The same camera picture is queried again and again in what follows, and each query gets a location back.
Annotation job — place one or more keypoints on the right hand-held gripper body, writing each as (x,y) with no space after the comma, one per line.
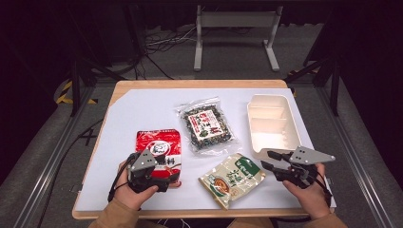
(305,156)

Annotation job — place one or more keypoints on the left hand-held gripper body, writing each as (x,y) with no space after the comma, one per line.
(144,161)

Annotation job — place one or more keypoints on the red seasoning packet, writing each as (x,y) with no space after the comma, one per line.
(164,142)

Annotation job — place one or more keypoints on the white divided plastic box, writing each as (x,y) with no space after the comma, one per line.
(272,129)

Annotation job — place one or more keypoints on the green and beige food packet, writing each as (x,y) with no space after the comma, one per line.
(233,180)

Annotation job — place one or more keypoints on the person's left hand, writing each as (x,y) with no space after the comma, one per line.
(130,198)

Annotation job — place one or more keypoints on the person's right hand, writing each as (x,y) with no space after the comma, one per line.
(312,199)

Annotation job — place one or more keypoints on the white table mat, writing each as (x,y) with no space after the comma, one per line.
(142,107)

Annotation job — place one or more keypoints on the clear packet of dark seaweed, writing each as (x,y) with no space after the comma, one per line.
(206,126)

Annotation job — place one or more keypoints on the black metal stand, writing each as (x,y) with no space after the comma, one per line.
(334,85)
(75,82)

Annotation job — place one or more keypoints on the white metal stand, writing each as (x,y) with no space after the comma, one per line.
(236,19)

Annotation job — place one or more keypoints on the aluminium floor rail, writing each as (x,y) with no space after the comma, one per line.
(358,164)
(47,164)

